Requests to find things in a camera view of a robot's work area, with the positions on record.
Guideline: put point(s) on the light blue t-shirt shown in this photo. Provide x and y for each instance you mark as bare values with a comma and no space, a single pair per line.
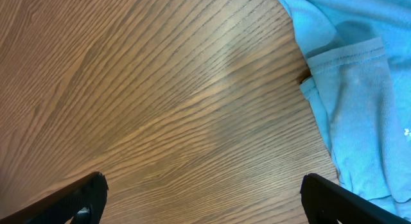
358,52

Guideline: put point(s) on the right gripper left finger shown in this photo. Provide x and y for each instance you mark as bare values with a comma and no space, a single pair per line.
83,201

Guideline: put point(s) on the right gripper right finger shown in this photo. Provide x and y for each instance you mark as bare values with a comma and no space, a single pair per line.
325,202

